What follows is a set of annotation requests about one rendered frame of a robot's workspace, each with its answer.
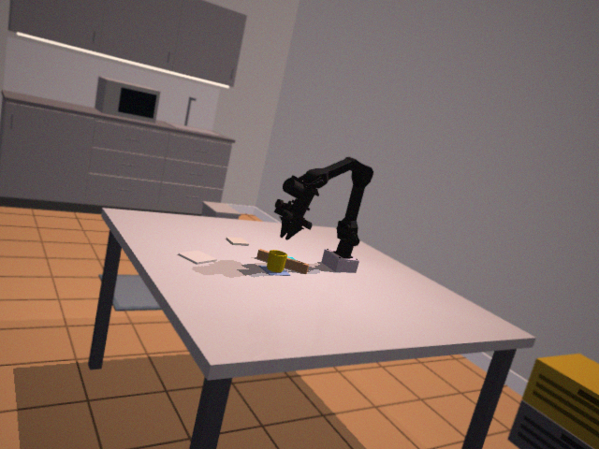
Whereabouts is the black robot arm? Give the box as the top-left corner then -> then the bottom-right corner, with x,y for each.
283,157 -> 373,258

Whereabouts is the orange flat bar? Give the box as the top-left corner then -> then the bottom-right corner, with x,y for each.
256,249 -> 309,274

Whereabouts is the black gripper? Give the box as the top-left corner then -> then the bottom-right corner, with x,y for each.
274,199 -> 312,240

